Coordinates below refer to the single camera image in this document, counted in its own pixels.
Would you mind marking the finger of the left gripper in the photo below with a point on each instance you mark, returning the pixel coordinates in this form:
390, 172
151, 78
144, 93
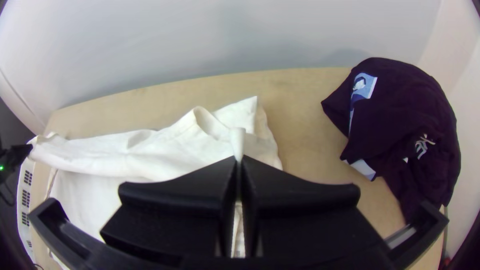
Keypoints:
20, 154

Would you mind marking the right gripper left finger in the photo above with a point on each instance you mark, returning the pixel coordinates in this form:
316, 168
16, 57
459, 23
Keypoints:
180, 217

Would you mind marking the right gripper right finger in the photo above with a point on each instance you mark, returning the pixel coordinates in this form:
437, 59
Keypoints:
300, 221

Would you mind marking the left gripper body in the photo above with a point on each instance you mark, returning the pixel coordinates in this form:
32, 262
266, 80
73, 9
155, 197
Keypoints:
5, 159

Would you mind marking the white t-shirt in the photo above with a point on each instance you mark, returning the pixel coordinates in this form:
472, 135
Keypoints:
150, 157

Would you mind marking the white laundry basket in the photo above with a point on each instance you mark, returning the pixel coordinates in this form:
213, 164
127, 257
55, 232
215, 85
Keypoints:
26, 195

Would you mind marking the pile of folded clothes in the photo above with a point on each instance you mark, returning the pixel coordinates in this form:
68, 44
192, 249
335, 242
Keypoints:
401, 131

